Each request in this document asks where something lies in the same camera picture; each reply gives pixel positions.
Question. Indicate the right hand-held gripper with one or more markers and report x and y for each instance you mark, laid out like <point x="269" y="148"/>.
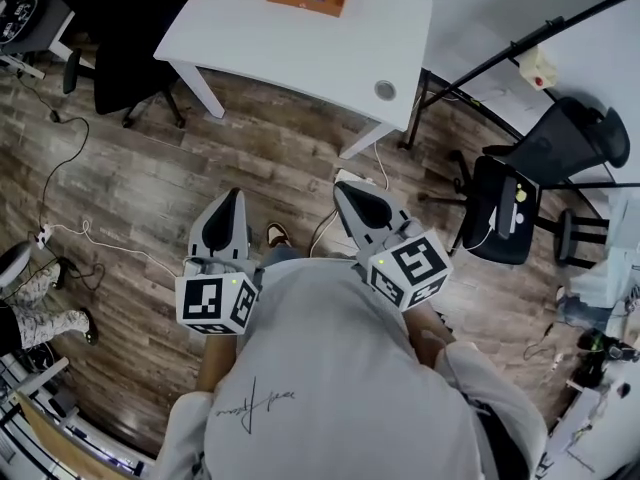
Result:
<point x="415" y="263"/>

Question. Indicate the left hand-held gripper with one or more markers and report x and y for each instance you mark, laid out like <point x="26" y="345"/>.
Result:
<point x="202" y="300"/>

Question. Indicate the person's right forearm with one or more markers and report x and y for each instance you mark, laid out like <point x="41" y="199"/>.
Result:
<point x="425" y="333"/>

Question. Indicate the person's left forearm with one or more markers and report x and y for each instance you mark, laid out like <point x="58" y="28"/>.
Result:
<point x="215" y="363"/>

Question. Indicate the white power adapter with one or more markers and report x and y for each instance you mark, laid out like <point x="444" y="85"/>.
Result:
<point x="352" y="175"/>

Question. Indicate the person's brown shoe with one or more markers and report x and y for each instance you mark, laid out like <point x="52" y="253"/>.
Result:
<point x="278" y="234"/>

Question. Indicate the person's trouser leg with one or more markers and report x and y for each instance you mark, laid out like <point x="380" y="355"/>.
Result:
<point x="282" y="255"/>

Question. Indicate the white table leg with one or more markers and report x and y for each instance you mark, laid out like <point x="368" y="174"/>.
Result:
<point x="367" y="138"/>
<point x="205" y="93"/>

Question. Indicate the round silver table grommet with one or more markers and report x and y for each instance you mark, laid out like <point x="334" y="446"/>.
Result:
<point x="385" y="90"/>

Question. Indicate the black mesh office chair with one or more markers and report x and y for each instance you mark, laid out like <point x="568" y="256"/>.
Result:
<point x="500" y="208"/>

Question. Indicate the person's white shirt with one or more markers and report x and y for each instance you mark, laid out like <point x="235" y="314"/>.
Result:
<point x="325" y="368"/>

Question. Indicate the white power strip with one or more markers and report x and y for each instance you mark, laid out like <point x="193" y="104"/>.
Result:
<point x="44" y="234"/>

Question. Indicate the grey round stool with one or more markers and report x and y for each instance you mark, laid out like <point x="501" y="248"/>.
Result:
<point x="12" y="263"/>

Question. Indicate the white metal rack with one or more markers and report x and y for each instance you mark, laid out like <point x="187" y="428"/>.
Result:
<point x="30" y="383"/>

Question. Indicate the light wooden board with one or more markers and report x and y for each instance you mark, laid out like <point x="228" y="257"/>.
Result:
<point x="65" y="443"/>

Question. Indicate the grey side table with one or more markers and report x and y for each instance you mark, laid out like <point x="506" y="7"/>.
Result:
<point x="40" y="33"/>

